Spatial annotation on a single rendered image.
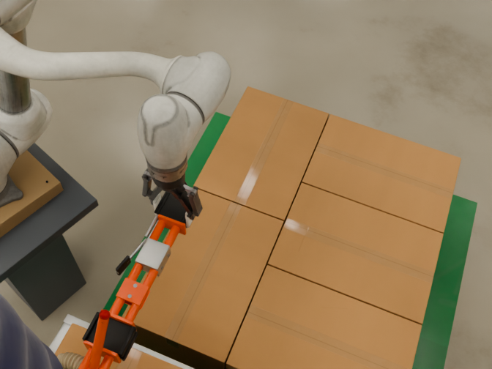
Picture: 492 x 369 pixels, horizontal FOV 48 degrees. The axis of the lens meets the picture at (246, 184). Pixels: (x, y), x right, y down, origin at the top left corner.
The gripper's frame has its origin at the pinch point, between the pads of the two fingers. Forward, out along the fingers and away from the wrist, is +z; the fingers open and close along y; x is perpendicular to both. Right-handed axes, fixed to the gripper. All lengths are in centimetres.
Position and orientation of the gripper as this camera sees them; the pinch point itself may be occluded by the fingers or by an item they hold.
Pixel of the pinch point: (173, 211)
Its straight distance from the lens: 144.4
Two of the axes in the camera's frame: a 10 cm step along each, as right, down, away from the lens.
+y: 9.3, 3.4, -1.6
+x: 3.7, -7.7, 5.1
